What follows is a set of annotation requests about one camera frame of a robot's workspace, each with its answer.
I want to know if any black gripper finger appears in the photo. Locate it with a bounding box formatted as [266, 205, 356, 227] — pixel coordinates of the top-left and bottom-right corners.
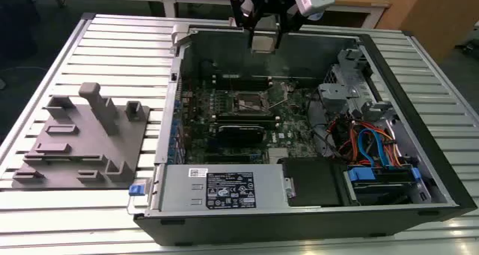
[248, 16, 258, 48]
[273, 13, 284, 50]

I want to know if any silver CPU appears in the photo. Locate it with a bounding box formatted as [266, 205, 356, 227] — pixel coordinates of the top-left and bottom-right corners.
[250, 30, 278, 53]

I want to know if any metal socket cover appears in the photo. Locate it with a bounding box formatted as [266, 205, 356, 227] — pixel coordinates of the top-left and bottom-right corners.
[262, 82, 297, 112]

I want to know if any CPU socket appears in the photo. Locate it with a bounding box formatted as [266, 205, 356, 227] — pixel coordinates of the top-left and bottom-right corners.
[230, 91, 272, 115]

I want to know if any black expansion slot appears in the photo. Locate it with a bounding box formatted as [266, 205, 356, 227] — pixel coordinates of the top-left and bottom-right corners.
[206, 158, 268, 165]

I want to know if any RAM stick with label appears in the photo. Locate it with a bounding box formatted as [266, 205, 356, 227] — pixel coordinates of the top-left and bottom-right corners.
[216, 73, 269, 90]

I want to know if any grey case latch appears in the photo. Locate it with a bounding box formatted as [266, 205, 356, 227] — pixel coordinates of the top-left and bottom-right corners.
[169, 24, 188, 47]

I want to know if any metal drive cage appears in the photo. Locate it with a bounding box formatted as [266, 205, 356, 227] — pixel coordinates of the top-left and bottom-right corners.
[317, 49, 397, 121]

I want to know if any green motherboard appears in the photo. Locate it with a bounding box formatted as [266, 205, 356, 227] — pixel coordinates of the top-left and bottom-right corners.
[174, 69, 326, 166]

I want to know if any black graphics card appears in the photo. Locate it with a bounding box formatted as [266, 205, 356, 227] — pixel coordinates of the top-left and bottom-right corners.
[216, 124, 265, 144]

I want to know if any wooden cabinet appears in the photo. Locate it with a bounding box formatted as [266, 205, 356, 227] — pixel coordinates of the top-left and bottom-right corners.
[373, 0, 479, 62]

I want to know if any silver chipset heatsink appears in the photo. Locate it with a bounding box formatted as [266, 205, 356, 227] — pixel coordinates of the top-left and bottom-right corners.
[266, 147, 296, 165]

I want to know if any black plastic shroud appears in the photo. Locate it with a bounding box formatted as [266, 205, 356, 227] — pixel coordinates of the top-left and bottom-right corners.
[278, 157, 356, 208]

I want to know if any hard disk in blue carrier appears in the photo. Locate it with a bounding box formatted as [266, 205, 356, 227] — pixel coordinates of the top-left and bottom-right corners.
[345, 165, 421, 207]

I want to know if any silver power supply unit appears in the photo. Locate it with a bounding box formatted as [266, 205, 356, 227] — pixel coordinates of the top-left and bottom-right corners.
[149, 164, 290, 211]

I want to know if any grey parts rack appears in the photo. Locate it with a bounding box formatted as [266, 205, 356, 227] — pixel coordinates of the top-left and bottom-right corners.
[10, 82, 150, 189]

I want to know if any black PC case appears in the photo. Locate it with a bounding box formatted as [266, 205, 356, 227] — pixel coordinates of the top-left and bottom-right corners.
[126, 24, 477, 247]

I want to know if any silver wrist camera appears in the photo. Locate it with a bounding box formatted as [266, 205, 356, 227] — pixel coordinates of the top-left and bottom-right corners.
[240, 0, 256, 17]
[290, 0, 336, 18]

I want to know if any black wire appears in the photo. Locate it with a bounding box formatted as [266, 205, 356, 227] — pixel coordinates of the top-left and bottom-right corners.
[304, 92, 340, 158]

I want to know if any blue wire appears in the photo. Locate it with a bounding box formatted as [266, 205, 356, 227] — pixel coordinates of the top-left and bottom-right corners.
[357, 128, 392, 170]

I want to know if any orange power wire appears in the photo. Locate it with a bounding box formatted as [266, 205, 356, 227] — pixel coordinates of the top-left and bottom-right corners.
[337, 120, 361, 164]
[383, 130, 411, 168]

